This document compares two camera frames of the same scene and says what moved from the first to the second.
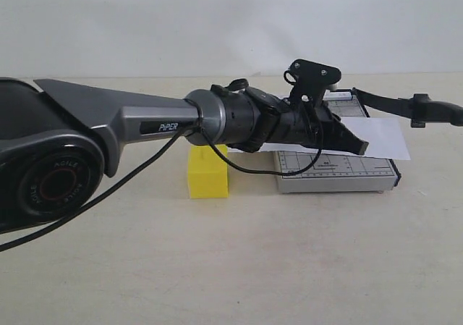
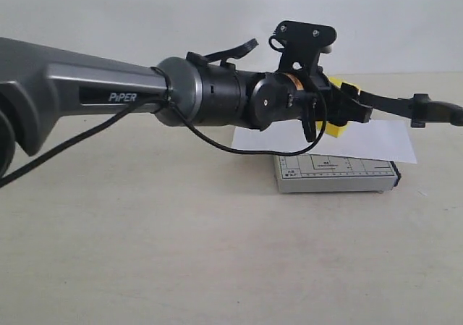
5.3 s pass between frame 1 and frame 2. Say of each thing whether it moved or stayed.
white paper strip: stayed
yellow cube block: moved
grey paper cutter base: stayed
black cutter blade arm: stayed
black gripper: moved
